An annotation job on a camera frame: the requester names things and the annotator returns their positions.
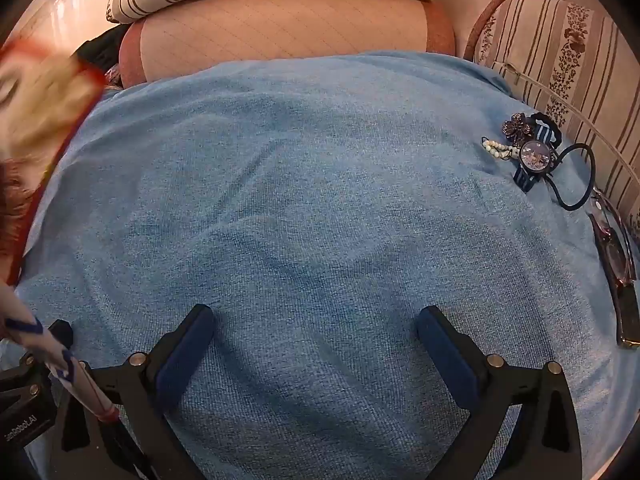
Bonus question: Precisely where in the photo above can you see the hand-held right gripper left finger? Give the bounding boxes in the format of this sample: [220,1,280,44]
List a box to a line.
[60,304,217,480]

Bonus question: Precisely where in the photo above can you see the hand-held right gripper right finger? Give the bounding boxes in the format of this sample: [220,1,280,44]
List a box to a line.
[414,305,583,480]

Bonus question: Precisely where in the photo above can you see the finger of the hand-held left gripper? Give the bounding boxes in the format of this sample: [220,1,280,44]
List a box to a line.
[47,319,76,361]

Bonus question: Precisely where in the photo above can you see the white tray with red rim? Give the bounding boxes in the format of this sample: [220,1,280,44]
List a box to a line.
[0,39,122,423]

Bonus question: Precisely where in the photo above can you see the light blue blanket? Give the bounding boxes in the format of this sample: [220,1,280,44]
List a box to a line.
[15,50,640,480]

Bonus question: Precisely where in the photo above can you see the maroon eyeglasses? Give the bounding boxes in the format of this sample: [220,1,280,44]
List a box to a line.
[586,187,640,350]

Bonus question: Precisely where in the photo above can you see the small scrunchie at right edge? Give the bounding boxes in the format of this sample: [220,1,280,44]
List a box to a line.
[502,111,535,145]

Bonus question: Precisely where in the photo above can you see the black scrunchie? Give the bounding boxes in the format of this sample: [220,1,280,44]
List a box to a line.
[529,112,565,150]

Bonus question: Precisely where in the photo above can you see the black clothing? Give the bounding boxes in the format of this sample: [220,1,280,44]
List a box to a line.
[75,24,132,88]

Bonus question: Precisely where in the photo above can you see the striped floral back cushion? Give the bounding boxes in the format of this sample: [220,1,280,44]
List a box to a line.
[465,0,640,241]

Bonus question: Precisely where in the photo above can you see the pink seat cushion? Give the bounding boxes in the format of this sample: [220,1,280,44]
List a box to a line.
[119,0,457,88]

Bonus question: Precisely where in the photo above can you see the white pearl bracelet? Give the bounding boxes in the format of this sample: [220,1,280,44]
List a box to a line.
[481,136,521,162]

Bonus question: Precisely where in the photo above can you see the wristwatch with blue striped strap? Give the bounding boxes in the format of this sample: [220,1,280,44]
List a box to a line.
[512,119,560,195]

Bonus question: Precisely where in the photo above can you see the black elastic hair tie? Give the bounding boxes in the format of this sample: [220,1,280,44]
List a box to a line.
[545,143,597,211]

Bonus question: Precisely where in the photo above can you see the white cable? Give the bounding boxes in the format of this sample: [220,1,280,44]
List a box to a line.
[492,60,640,181]

